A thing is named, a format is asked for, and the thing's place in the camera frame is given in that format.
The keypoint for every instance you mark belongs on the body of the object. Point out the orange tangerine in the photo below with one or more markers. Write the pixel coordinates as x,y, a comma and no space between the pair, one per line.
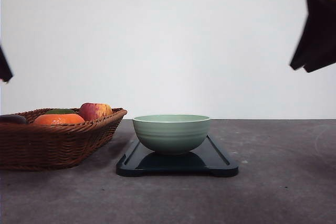
58,119

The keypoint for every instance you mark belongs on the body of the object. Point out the light green bowl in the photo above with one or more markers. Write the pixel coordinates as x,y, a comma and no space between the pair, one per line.
171,133

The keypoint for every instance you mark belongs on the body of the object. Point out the red yellow apple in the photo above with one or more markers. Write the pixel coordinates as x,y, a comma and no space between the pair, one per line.
95,111

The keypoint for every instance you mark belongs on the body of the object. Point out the dark purple fruit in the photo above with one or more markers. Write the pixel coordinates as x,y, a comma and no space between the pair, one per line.
13,119

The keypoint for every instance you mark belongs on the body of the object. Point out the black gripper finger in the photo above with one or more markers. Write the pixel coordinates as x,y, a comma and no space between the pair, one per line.
315,66
5,71

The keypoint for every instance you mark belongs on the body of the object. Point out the brown wicker basket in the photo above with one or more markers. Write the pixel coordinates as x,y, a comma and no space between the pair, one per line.
29,146

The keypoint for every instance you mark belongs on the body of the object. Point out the dark rectangular tray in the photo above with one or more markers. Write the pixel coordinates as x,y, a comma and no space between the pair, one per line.
210,159

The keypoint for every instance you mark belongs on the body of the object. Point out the green avocado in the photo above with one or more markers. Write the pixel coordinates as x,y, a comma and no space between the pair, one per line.
61,111

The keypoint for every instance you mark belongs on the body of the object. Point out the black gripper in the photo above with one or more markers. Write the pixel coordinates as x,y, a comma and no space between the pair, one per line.
318,46

